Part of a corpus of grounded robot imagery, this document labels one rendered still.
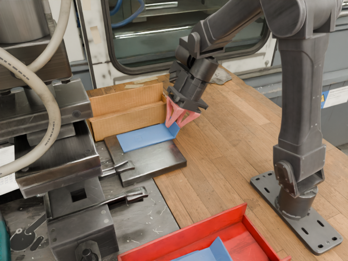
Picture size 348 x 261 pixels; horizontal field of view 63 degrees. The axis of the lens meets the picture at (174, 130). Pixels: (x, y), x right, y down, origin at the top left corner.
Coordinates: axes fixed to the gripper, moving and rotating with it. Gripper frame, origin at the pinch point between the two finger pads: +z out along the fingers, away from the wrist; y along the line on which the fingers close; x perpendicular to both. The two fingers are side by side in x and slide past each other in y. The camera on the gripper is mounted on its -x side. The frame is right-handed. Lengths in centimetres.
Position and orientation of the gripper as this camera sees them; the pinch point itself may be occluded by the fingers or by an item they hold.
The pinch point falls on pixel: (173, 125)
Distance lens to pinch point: 76.1
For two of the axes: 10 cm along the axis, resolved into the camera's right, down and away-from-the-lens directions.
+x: 4.1, 5.5, -7.3
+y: -8.0, -1.8, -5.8
